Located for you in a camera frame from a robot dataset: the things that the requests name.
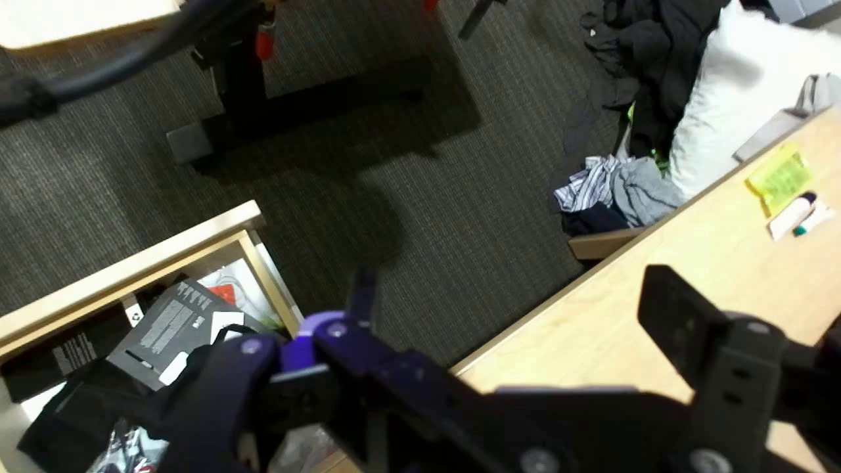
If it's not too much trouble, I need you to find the dark blue cloth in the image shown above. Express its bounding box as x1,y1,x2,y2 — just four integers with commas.
562,202,631,237

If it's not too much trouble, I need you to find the wooden drawer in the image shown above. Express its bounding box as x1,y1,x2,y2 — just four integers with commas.
0,200,304,473

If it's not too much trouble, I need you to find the white pen with green tip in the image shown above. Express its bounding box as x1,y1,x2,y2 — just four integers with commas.
792,205,836,238

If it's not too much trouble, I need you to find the black table leg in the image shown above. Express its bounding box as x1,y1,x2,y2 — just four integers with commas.
166,0,434,165

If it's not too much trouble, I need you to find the grey cloth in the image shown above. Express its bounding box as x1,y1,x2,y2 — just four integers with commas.
611,158,685,228

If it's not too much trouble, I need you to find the white paper with red print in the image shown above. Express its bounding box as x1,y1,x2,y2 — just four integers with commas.
196,258,280,329

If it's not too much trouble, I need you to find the wooden chair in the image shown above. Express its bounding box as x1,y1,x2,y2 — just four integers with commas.
568,226,648,263

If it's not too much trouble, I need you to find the black cable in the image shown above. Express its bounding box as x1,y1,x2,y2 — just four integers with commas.
0,0,254,127

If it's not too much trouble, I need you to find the white tube with dark cap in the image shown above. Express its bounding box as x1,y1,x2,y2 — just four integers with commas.
767,191,819,241

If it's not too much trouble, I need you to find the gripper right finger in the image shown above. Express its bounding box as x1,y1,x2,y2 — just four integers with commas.
637,264,841,473

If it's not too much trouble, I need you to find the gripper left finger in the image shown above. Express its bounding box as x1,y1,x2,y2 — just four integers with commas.
164,266,559,473

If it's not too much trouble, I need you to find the black cardboard box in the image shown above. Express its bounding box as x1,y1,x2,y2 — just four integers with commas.
0,307,133,403

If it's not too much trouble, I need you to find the black bag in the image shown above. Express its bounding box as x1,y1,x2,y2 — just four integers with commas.
18,343,217,473

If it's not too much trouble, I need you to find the light wooden table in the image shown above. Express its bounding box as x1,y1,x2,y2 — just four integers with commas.
0,0,186,52

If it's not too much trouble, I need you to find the pile of dark clothes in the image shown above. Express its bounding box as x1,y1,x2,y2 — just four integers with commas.
581,0,731,160

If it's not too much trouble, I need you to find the white pillow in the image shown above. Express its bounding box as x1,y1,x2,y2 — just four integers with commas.
665,0,841,199

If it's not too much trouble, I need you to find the striped cloth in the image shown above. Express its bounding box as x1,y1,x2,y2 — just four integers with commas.
554,155,633,214

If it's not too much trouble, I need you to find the black booklet with grey print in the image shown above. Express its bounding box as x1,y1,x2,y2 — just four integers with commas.
107,279,265,390

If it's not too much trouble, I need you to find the yellow packet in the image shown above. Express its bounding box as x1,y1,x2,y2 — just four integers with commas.
745,143,813,217

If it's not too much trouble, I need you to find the clear plastic bag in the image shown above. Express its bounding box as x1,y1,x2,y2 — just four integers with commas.
85,420,173,473

